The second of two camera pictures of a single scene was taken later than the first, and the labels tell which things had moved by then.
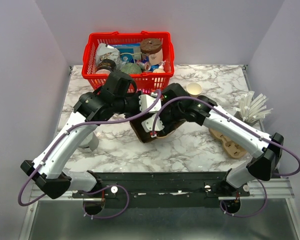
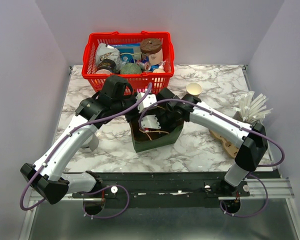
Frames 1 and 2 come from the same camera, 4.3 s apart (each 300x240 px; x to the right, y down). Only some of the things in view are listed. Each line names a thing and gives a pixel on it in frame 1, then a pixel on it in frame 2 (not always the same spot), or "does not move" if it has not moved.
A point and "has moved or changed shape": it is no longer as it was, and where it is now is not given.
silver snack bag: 105,51 does not move
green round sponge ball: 131,68 does not move
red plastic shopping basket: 148,57 does not move
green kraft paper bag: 144,136 has moved or changed shape
